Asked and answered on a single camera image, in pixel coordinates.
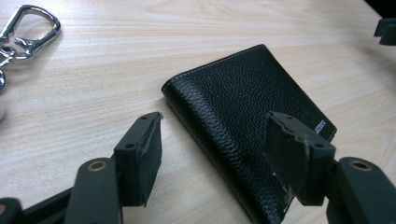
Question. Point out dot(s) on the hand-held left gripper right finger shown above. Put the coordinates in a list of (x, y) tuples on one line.
[(289, 155)]

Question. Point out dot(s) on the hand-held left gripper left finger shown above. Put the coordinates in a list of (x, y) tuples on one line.
[(141, 161)]

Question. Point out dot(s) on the black leather wallet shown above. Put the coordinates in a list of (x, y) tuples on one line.
[(230, 102)]

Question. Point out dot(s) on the silver metal carabiner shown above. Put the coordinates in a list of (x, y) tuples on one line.
[(46, 37)]

